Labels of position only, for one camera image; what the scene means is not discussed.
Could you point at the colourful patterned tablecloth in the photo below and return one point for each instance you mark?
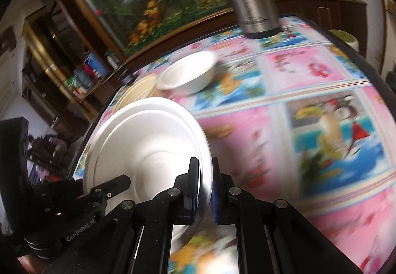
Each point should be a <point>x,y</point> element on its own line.
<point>300,117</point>

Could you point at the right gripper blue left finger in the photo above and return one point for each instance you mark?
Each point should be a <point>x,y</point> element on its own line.
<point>187,200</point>

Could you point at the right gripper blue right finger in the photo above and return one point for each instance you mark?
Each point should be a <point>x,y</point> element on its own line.
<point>220,204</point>

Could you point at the grey blue water jug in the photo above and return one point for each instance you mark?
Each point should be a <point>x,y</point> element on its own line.
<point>83,79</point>

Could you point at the white spray bottle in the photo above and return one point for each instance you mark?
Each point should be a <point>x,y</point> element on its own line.
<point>112,60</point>

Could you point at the small black jar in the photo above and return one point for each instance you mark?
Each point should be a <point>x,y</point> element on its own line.
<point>127,77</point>

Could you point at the blue thermos flask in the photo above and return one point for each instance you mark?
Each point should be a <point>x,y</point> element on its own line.
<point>96,65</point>

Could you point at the beige paper bowl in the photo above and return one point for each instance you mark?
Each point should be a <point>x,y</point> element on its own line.
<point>143,88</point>

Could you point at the white foam bowl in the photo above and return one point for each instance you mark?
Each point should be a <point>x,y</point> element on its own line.
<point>152,142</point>
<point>189,74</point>

